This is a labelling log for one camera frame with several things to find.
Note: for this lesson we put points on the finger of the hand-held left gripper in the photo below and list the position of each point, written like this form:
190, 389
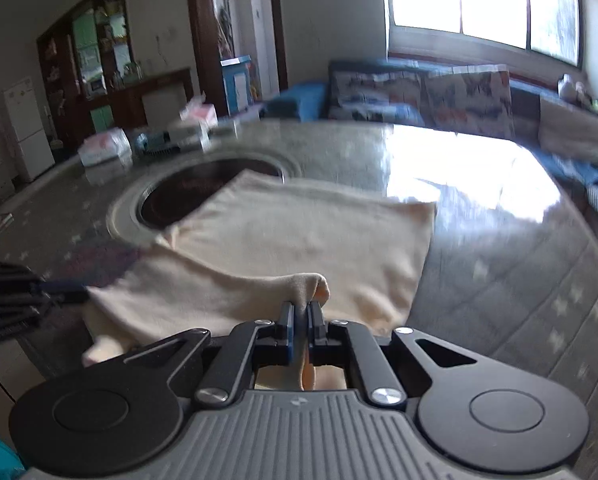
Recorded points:
64, 293

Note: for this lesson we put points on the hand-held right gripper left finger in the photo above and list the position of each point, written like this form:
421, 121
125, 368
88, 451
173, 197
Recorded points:
289, 322

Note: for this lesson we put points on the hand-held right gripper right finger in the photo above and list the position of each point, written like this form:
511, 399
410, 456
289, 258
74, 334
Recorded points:
318, 322

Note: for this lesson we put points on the cream cloth garment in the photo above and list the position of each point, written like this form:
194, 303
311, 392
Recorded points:
304, 230

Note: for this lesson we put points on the pink white tissue pack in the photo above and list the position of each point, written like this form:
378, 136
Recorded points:
104, 146

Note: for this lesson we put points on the round black induction cooktop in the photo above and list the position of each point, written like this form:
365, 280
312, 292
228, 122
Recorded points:
189, 185

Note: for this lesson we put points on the white refrigerator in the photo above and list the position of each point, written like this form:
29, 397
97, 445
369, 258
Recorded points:
24, 130

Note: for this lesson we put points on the blue and black gadget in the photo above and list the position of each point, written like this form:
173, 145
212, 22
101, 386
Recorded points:
149, 143

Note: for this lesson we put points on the white tissue box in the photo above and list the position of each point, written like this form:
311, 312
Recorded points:
189, 135

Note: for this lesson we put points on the clear plastic box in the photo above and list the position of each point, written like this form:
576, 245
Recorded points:
224, 128

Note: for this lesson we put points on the blue footstool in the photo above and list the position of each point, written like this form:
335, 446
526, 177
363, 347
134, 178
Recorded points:
299, 102

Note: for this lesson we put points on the dark wooden display cabinet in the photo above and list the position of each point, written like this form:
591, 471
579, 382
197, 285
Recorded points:
59, 70

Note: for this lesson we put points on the dark wooden side desk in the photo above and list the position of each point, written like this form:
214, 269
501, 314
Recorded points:
164, 85

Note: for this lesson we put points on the butterfly print cushion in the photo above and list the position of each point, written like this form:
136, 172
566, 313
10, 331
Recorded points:
374, 95
469, 100

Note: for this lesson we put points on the blue and white carton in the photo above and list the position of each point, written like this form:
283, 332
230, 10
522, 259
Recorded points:
236, 85

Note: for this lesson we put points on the blue sofa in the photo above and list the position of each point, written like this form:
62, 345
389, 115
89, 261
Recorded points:
524, 105

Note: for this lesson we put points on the grey cushion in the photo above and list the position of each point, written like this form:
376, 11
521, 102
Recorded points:
569, 130

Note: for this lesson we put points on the black white plush toy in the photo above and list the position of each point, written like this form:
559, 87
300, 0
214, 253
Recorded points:
571, 87

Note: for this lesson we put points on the dark wooden door frame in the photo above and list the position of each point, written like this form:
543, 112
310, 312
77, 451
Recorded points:
201, 35

